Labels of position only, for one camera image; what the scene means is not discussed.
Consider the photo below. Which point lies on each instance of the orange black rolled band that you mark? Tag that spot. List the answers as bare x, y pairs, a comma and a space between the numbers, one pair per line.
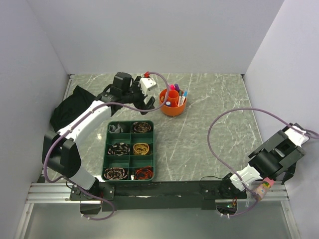
144, 173

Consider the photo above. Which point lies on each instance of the green compartment tray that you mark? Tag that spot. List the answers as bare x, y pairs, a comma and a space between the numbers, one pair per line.
130, 162

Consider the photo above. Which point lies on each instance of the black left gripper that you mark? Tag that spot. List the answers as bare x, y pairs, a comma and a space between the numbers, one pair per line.
141, 104

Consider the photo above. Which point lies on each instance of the brown patterned rolled band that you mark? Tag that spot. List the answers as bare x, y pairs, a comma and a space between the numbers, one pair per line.
141, 127

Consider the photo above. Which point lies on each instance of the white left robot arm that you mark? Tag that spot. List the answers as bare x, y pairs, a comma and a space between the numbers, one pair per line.
61, 158

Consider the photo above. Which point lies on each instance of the purple black highlighter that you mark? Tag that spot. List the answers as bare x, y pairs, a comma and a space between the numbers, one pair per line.
177, 87

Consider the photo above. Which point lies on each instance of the grey folded cloth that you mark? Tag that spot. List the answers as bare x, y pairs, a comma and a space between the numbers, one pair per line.
117, 128

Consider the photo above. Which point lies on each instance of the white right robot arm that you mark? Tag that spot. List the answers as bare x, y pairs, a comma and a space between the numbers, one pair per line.
276, 155

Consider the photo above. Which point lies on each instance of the aluminium rail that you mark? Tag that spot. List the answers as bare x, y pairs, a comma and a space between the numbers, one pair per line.
60, 193

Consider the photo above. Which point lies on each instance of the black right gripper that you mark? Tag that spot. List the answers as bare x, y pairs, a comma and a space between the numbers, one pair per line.
289, 173

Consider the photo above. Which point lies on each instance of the orange round pen holder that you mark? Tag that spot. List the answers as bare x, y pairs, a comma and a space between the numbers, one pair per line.
175, 109

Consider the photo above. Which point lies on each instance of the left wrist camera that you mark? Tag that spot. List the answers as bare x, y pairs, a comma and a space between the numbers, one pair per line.
146, 85

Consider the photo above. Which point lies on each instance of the pink patterned rolled band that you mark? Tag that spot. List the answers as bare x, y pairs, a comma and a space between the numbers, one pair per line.
115, 173

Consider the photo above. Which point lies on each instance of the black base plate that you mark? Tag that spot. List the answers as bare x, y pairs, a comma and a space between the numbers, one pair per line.
170, 202

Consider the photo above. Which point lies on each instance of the yellow rolled band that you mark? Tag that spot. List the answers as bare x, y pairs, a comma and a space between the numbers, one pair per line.
141, 149

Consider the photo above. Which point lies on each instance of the black cloth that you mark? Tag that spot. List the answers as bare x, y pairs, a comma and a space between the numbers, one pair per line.
71, 108

